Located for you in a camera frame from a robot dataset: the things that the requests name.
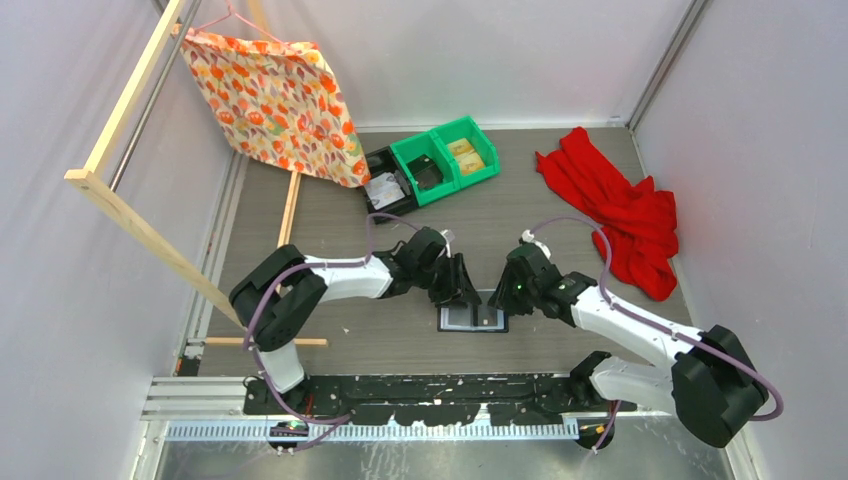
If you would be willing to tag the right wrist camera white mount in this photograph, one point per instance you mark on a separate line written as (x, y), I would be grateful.
(528, 237)

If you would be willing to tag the green bin with yellow packets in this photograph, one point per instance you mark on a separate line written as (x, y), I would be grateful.
(467, 127)

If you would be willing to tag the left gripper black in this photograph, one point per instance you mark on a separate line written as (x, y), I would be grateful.
(458, 289)

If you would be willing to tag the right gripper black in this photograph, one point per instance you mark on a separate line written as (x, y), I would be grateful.
(502, 297)

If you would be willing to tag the pink hanger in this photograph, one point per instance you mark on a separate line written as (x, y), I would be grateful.
(247, 20)

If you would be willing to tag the red cloth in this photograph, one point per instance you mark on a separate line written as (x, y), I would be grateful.
(638, 221)

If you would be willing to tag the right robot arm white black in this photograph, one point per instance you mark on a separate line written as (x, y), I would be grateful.
(704, 378)

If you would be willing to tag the white cards in tray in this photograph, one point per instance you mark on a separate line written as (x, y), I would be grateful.
(384, 190)

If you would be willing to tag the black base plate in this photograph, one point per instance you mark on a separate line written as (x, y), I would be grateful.
(442, 400)

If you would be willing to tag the yellow packets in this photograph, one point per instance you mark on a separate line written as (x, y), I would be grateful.
(466, 156)

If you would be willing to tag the dark item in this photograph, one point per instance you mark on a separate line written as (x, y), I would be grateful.
(425, 173)

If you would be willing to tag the floral fabric bag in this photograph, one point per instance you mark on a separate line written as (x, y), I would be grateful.
(279, 103)

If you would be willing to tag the black leather card holder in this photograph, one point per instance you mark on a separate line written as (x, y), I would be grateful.
(468, 318)

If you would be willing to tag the wooden rack frame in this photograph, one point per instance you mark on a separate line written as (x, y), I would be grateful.
(160, 171)

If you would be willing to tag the black tray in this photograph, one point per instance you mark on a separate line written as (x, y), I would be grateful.
(382, 161)

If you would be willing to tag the green bin with dark item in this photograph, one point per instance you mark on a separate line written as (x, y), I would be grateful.
(424, 143)

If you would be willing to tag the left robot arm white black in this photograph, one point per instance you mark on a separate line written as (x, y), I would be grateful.
(275, 300)

